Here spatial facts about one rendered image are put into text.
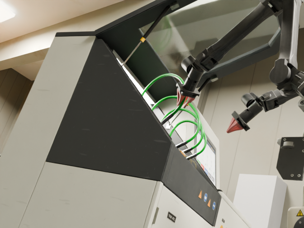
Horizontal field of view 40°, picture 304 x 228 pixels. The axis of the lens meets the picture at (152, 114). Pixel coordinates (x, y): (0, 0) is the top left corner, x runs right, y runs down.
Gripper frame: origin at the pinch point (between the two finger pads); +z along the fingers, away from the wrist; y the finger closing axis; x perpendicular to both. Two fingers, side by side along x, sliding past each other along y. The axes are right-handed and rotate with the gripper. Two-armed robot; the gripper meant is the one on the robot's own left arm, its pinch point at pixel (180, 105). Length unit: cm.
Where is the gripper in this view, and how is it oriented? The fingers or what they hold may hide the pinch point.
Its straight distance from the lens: 195.0
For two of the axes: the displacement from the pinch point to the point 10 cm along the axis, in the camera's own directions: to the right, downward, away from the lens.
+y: -9.0, -2.0, -3.8
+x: 2.2, 5.4, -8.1
